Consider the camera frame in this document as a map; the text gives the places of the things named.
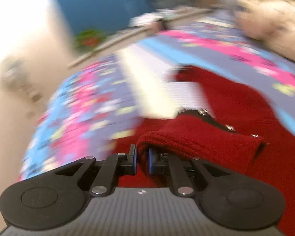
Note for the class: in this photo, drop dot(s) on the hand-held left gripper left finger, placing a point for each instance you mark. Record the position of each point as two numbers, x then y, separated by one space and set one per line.
133 161

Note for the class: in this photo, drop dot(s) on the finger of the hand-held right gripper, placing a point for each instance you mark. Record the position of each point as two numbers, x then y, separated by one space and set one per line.
202 113

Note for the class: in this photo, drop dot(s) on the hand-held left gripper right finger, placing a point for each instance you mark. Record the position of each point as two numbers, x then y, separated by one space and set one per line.
151 162

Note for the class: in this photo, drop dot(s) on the red knit sweater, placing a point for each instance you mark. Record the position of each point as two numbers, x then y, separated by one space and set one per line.
236 103

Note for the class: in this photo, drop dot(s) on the floral striped fleece blanket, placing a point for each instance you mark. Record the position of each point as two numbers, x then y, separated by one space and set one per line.
88 103

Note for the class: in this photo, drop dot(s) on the beige printed quilt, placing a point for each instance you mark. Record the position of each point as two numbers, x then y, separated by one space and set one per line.
272 17

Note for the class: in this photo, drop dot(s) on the green potted plant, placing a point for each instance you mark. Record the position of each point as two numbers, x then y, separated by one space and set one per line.
89 39

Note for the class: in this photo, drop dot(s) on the blue curtain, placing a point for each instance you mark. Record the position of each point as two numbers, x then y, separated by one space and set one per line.
100 5

